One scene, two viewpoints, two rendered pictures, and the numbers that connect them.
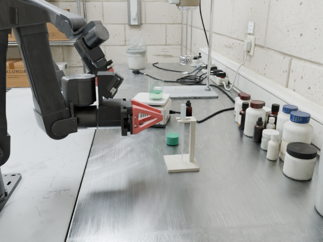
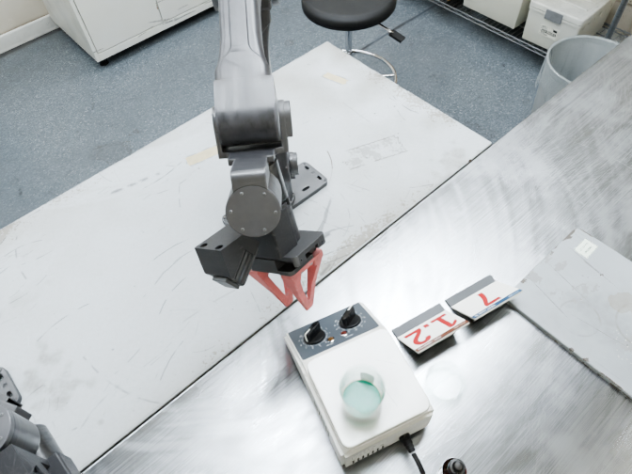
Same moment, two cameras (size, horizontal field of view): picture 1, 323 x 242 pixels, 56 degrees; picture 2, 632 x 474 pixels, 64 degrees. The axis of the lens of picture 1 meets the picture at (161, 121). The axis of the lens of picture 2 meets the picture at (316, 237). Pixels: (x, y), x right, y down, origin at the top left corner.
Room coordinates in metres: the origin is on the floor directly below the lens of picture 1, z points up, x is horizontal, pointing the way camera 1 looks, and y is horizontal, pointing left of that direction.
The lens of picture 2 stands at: (0.88, -0.12, 1.61)
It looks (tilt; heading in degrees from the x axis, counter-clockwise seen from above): 54 degrees down; 58
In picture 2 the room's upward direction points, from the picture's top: 5 degrees counter-clockwise
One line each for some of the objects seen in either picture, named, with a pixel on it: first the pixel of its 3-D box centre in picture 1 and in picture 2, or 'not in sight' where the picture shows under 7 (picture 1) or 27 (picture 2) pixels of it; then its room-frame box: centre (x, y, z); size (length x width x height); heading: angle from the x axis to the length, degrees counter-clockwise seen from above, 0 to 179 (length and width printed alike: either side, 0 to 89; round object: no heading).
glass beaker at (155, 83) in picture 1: (156, 89); (362, 399); (1.01, 0.02, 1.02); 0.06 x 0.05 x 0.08; 64
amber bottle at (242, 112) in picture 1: (244, 115); not in sight; (0.97, -0.28, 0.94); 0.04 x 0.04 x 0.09
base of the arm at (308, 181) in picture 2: not in sight; (274, 187); (1.14, 0.42, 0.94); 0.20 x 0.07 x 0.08; 6
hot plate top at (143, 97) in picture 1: (151, 98); (366, 385); (1.03, 0.04, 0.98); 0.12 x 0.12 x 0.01; 78
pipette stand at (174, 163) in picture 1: (181, 141); not in sight; (0.71, -0.05, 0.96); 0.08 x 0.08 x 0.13; 7
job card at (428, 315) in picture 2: not in sight; (429, 326); (1.18, 0.06, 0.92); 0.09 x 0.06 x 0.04; 174
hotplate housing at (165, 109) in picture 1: (144, 109); (356, 379); (1.04, 0.06, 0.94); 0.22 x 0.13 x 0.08; 78
